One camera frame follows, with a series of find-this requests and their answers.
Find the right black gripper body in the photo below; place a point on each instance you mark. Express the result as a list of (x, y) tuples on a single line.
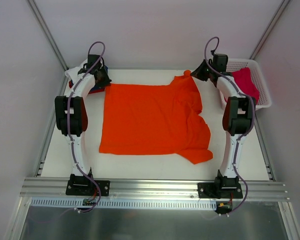
[(201, 71)]

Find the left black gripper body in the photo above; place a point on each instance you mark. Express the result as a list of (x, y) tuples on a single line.
[(101, 78)]

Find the orange t-shirt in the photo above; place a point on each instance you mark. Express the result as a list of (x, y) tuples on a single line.
[(156, 120)]

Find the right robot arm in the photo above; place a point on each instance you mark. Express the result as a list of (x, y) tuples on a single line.
[(237, 122)]

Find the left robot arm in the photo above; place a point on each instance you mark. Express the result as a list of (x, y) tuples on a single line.
[(72, 120)]

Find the blue folded t-shirt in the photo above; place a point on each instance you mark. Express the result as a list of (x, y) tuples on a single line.
[(101, 79)]

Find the white plastic basket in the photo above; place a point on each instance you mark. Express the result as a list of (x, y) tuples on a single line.
[(236, 64)]

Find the pink t-shirt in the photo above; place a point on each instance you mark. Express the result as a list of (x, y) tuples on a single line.
[(244, 81)]

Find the red folded t-shirt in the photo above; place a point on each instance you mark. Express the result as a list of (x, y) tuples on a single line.
[(94, 90)]

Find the right aluminium corner post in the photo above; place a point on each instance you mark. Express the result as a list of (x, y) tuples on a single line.
[(270, 27)]

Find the aluminium corner post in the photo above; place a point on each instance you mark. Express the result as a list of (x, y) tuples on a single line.
[(47, 33), (270, 27)]

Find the left aluminium corner post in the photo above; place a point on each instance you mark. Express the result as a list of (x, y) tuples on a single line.
[(47, 33)]

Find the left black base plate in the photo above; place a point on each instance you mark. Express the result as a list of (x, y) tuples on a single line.
[(102, 188)]

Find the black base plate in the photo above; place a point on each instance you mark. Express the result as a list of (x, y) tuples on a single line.
[(214, 191), (102, 188)]

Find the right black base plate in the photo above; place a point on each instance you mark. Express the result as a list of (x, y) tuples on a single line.
[(214, 191)]

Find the white slotted cable duct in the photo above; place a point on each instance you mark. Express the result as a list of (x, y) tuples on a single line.
[(149, 204)]

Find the aluminium mounting rail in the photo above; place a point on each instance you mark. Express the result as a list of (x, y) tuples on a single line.
[(149, 189)]

